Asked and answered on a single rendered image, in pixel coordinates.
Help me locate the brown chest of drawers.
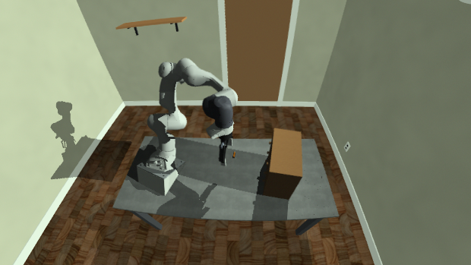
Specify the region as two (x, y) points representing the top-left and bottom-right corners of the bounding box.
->
(263, 128), (302, 200)

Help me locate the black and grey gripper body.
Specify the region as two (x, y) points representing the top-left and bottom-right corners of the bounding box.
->
(219, 132), (232, 144)

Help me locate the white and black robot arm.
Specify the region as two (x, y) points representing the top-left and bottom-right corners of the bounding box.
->
(146, 58), (238, 172)

